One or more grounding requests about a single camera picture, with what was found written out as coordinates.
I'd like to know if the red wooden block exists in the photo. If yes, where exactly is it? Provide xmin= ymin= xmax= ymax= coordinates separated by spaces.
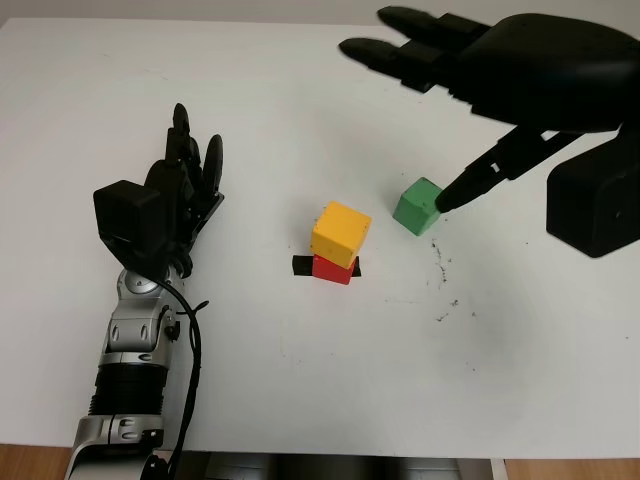
xmin=311 ymin=254 xmax=359 ymax=286

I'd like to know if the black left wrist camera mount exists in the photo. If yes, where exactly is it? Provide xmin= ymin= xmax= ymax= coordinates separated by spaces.
xmin=92 ymin=180 xmax=164 ymax=274

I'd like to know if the yellow wooden block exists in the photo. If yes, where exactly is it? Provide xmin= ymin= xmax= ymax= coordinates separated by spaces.
xmin=309 ymin=201 xmax=374 ymax=266

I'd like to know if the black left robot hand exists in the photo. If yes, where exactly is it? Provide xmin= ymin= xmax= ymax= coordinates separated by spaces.
xmin=144 ymin=103 xmax=225 ymax=276

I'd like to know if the dark grey robot torso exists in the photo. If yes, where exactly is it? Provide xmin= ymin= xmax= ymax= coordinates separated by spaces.
xmin=179 ymin=452 xmax=494 ymax=480

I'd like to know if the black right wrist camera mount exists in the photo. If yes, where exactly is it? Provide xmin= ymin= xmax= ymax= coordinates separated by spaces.
xmin=544 ymin=122 xmax=640 ymax=259

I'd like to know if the green wooden block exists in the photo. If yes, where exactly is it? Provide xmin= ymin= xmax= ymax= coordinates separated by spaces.
xmin=392 ymin=177 xmax=445 ymax=237

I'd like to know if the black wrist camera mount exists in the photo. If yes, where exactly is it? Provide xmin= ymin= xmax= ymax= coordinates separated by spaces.
xmin=92 ymin=180 xmax=164 ymax=274
xmin=544 ymin=122 xmax=640 ymax=259

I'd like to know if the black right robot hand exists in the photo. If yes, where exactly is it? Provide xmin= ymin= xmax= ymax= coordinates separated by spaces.
xmin=338 ymin=5 xmax=640 ymax=214

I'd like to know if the black tape strip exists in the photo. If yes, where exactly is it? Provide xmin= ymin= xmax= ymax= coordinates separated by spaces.
xmin=292 ymin=255 xmax=362 ymax=278

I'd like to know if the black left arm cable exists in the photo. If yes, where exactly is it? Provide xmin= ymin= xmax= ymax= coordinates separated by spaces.
xmin=157 ymin=282 xmax=210 ymax=480

